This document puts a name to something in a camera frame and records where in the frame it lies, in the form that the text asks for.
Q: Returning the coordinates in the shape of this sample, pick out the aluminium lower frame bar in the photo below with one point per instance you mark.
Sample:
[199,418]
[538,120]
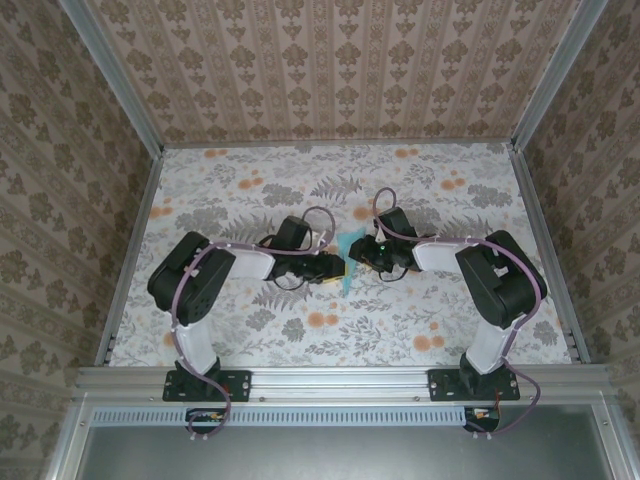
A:
[70,440]
[617,440]

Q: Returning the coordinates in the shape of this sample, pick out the aluminium table edge rail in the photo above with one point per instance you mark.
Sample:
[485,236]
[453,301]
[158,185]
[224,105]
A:
[144,200]
[532,200]
[340,144]

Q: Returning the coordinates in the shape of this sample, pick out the floral patterned table cover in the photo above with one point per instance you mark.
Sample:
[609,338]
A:
[300,170]

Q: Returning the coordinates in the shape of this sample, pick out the wide aluminium mounting rail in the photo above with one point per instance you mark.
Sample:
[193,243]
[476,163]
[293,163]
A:
[340,382]

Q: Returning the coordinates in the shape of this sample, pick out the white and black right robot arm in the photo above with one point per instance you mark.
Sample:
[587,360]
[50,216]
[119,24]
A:
[500,280]

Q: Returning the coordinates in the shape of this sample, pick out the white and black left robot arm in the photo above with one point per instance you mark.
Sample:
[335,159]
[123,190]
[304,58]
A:
[190,280]

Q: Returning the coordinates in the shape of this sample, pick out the aluminium frame post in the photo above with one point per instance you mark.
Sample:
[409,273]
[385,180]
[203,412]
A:
[120,75]
[554,75]

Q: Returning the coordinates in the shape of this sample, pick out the light blue paper sheet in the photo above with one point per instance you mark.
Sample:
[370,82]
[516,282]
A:
[348,280]

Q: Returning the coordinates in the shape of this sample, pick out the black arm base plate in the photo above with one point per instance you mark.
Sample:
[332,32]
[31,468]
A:
[440,385]
[240,385]

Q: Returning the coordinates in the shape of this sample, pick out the grey metal panel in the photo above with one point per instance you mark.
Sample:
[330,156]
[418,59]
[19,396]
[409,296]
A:
[340,455]

